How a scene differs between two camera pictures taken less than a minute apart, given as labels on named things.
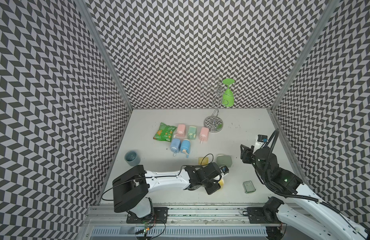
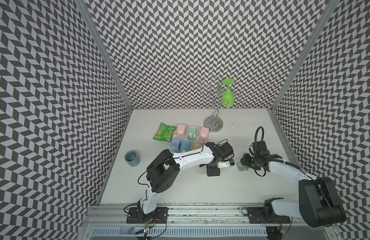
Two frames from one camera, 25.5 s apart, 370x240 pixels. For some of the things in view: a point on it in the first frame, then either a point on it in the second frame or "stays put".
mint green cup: [192, 132] stays put
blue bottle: [175, 146] stays put
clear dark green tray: [248, 186] -> [241, 167]
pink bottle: [203, 134] stays put
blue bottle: [185, 147] stays put
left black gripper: [215, 187] -> [212, 172]
